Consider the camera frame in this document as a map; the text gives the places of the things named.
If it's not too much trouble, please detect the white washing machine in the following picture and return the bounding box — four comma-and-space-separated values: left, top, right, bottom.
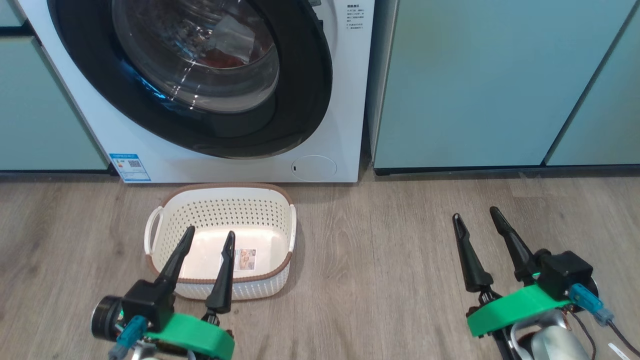
17, 0, 376, 184

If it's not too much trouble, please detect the beige perforated laundry basket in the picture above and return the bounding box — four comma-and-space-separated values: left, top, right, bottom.
144, 183, 298, 302

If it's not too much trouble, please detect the left blue cable connector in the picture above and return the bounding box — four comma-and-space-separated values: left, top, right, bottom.
109, 315, 149, 360

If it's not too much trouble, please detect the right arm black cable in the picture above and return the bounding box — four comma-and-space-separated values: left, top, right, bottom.
565, 305, 640, 358

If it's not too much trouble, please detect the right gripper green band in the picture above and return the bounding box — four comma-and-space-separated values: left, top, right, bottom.
452, 206, 573, 338

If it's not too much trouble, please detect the narrow teal cabinet door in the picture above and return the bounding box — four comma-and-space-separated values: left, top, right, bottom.
544, 10, 640, 167

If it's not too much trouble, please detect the right blue cable connector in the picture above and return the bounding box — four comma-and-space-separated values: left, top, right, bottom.
569, 283, 616, 327

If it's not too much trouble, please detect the white tag on right cable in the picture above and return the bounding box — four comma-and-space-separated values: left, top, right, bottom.
607, 342, 633, 360

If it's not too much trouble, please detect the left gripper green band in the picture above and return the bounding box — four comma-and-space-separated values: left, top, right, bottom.
145, 225, 236, 360

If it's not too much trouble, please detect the printed warning text label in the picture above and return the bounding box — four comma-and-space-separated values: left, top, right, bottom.
345, 5, 366, 32

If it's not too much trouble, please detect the black round washing machine door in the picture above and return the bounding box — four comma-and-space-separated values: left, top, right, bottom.
47, 0, 333, 160

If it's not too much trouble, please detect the light teal cabinet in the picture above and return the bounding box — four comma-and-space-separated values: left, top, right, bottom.
367, 0, 640, 176

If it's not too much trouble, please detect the blue energy label sticker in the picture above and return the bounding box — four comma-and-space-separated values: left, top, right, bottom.
109, 153, 152, 183

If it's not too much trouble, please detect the blue cable connector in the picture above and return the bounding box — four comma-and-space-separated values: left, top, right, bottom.
569, 283, 616, 327
109, 315, 149, 360

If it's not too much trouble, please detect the product sticker inside basket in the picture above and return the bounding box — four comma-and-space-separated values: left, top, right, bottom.
233, 248, 257, 272

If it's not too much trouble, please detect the round drain filter cover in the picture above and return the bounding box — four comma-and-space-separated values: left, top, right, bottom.
291, 155, 338, 182

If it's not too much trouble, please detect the red garment with white trim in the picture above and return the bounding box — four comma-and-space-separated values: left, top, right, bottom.
197, 45, 261, 70

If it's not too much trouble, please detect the teal cabinet panel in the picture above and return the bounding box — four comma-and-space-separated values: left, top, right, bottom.
0, 0, 110, 173

